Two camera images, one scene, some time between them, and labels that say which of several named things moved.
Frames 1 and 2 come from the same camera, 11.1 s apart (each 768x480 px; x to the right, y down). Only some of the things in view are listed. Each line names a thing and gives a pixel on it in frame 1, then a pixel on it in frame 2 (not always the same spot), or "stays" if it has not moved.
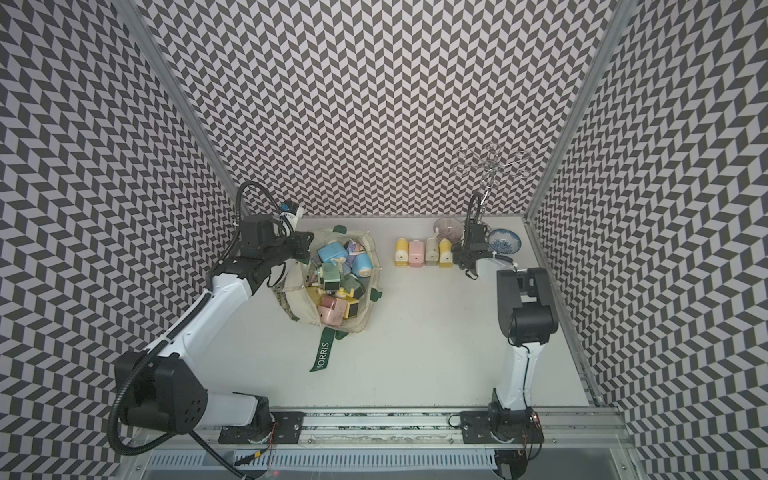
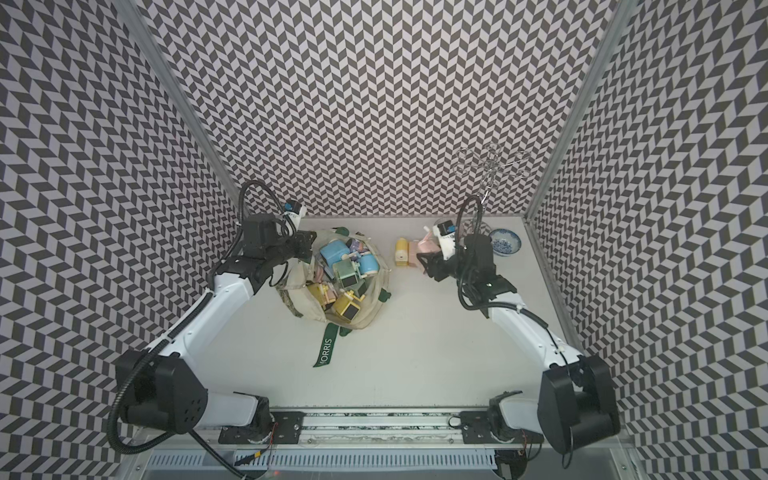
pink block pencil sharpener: [331, 311] → [428, 245]
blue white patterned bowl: [504, 240] stays
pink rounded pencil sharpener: [416, 255] stays
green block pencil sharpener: [331, 278] → [347, 274]
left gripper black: [303, 240] stays
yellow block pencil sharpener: [401, 252] stays
